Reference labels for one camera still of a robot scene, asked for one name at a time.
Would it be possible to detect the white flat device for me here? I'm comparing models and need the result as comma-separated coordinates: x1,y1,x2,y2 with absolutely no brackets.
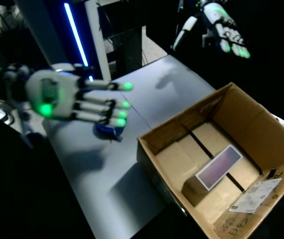
0,106,15,125

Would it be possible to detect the blue white display stand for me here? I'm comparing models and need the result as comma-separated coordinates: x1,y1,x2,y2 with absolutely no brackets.
14,0,113,80

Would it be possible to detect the white bundle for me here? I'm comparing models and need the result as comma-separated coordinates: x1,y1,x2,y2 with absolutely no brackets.
0,3,24,35

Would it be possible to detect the black metal rack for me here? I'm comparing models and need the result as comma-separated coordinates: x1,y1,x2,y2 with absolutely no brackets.
96,0,143,75

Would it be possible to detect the small dark rectangular box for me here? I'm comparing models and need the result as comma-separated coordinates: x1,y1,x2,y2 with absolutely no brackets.
183,144,244,207

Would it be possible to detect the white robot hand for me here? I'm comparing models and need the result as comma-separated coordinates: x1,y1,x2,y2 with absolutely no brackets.
172,1,252,60
24,62,135,128

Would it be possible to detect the brown cardboard box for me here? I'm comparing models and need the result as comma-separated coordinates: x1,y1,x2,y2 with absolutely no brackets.
136,81,284,239

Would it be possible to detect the glowing white light strip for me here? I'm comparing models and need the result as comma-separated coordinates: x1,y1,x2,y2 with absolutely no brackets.
63,2,95,83

